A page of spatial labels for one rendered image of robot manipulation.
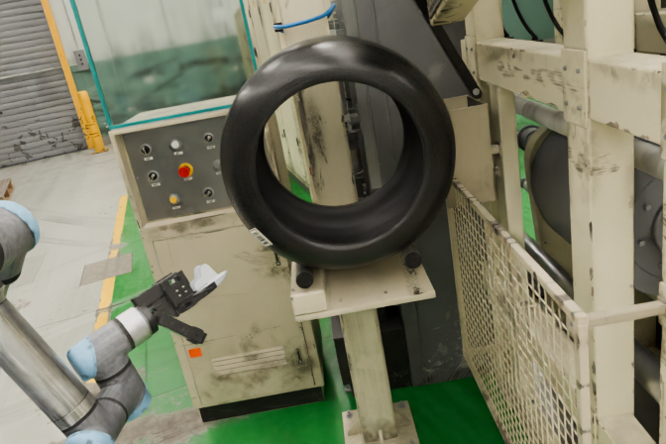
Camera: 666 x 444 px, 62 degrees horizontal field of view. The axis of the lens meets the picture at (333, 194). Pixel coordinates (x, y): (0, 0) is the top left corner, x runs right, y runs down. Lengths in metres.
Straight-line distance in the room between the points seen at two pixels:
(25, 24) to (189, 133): 8.52
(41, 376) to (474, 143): 1.22
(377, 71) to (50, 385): 0.88
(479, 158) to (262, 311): 1.04
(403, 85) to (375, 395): 1.20
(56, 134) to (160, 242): 8.46
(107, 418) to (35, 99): 9.51
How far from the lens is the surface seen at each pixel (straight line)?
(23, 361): 1.10
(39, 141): 10.58
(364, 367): 2.01
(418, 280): 1.52
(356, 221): 1.62
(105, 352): 1.20
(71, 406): 1.12
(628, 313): 1.05
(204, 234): 2.09
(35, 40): 10.43
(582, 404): 1.09
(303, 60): 1.25
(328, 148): 1.67
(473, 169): 1.69
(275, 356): 2.32
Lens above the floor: 1.53
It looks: 18 degrees down
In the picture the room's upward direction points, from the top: 10 degrees counter-clockwise
